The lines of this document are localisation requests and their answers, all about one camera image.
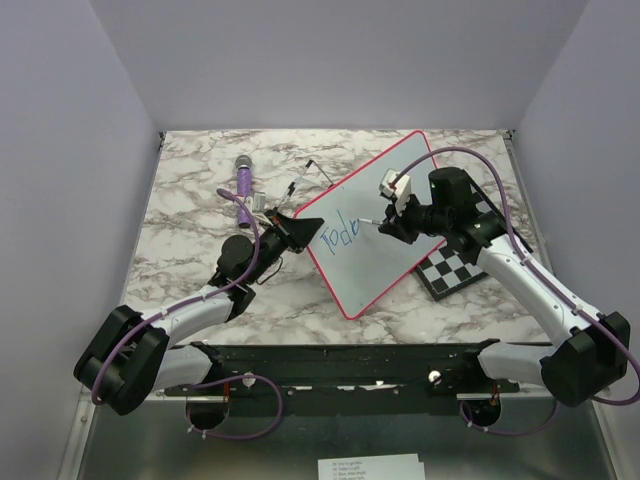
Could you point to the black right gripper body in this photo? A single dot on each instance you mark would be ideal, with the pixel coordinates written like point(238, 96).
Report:
point(425, 219)

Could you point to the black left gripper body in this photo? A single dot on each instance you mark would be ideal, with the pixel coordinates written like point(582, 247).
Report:
point(271, 245)

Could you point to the white blue whiteboard marker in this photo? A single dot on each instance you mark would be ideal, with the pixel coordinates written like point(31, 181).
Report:
point(369, 221)

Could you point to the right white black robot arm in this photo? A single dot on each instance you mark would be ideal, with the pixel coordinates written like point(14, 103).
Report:
point(586, 354)

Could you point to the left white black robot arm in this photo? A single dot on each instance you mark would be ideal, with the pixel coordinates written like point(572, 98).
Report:
point(135, 353)

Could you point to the black whiteboard stand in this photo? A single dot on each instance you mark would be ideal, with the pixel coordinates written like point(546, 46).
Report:
point(304, 179)

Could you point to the black white chessboard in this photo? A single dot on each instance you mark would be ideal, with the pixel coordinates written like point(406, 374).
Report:
point(443, 272)

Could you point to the purple toy microphone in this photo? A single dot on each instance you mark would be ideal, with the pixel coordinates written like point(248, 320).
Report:
point(243, 166)

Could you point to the white instruction paper sheet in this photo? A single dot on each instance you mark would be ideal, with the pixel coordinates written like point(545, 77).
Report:
point(383, 467)

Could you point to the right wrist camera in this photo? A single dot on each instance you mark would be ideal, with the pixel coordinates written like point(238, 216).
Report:
point(396, 188)

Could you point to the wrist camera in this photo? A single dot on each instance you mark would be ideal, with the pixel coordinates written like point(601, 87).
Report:
point(396, 188)
point(256, 203)

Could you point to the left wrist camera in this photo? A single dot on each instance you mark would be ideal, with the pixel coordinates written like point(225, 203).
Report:
point(256, 203)

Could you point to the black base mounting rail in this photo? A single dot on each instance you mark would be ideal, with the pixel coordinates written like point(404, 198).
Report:
point(341, 380)

